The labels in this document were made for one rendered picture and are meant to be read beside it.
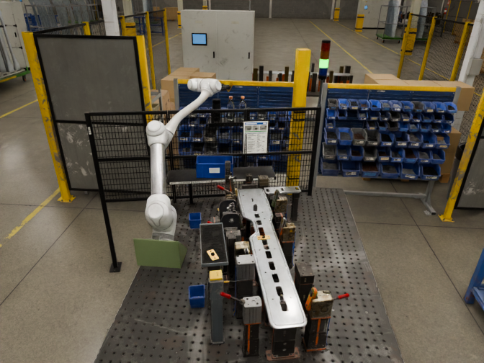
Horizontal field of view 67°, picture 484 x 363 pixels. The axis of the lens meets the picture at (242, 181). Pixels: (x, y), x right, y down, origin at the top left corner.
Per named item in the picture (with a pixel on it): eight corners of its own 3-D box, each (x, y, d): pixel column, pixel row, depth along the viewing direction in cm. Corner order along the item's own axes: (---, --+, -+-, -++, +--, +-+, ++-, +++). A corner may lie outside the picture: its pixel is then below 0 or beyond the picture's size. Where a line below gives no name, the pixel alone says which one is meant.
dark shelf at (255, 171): (276, 179, 309) (276, 176, 308) (167, 185, 299) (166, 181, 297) (271, 168, 329) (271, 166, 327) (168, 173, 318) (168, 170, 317)
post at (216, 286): (225, 343, 201) (224, 281, 180) (210, 345, 200) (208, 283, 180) (223, 332, 207) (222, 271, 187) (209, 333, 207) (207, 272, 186)
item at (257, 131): (267, 153, 321) (269, 119, 307) (242, 155, 319) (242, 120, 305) (267, 153, 323) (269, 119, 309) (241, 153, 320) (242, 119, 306)
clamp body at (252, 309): (262, 358, 193) (265, 307, 177) (240, 360, 192) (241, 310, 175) (258, 342, 202) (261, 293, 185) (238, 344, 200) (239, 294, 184)
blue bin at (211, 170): (232, 178, 305) (232, 163, 299) (196, 178, 304) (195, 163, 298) (232, 169, 319) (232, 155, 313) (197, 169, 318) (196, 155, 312)
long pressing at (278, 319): (314, 325, 176) (315, 323, 176) (268, 330, 174) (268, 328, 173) (263, 189, 298) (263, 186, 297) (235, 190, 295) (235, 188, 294)
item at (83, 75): (166, 201, 471) (150, 34, 379) (163, 207, 458) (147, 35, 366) (65, 196, 479) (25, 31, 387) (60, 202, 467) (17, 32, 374)
